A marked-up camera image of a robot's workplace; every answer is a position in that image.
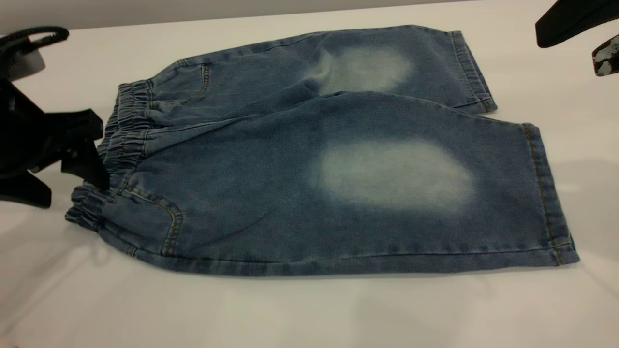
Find blue denim shorts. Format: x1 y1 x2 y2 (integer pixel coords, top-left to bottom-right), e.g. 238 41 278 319
65 25 580 277

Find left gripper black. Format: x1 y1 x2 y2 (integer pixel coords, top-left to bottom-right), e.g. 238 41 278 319
0 80 111 208

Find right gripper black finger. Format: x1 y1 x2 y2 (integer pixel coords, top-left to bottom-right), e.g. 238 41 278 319
535 0 619 48
592 34 619 77

